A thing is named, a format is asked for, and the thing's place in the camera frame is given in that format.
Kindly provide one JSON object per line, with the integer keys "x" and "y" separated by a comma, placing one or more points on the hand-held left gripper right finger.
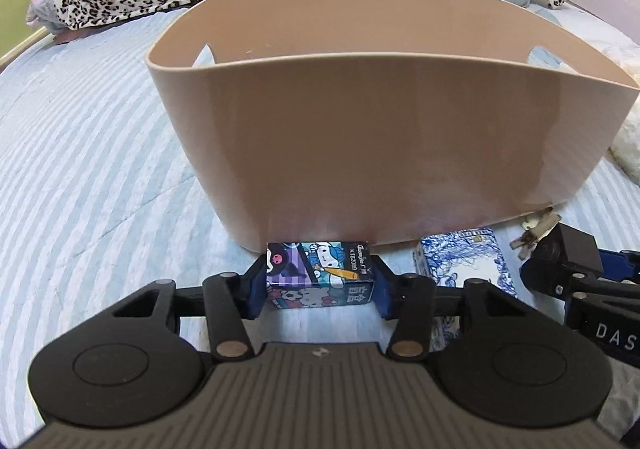
{"x": 382, "y": 294}

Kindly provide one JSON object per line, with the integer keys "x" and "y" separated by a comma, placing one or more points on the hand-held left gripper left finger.
{"x": 258, "y": 290}

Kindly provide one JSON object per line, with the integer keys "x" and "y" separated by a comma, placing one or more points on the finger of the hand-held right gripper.
{"x": 567, "y": 251}

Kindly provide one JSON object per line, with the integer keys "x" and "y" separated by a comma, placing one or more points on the cartoon printed small box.
{"x": 320, "y": 274}

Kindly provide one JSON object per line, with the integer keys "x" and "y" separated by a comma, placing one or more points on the beige plastic basket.
{"x": 380, "y": 139}

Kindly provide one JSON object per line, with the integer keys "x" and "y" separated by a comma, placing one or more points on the small wooden clip bundle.
{"x": 535, "y": 228}

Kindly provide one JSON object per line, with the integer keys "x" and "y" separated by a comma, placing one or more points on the blue white patterned box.
{"x": 465, "y": 254}

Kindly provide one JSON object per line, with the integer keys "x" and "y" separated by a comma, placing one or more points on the pink floral cloth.
{"x": 42, "y": 11}

